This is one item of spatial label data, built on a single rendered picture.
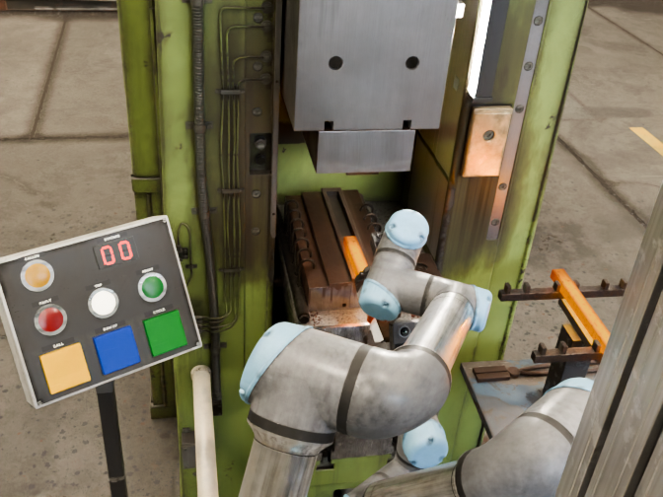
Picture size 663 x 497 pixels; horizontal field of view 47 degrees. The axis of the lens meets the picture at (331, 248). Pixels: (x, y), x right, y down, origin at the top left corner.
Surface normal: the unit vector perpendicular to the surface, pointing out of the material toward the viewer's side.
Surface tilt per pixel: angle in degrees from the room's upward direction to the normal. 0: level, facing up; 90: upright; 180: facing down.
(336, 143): 90
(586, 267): 0
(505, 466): 51
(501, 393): 0
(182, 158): 90
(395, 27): 90
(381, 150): 90
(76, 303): 60
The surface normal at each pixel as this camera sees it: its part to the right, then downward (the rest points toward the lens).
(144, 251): 0.53, 0.00
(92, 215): 0.07, -0.83
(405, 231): 0.14, -0.46
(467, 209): 0.18, 0.55
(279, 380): -0.29, -0.05
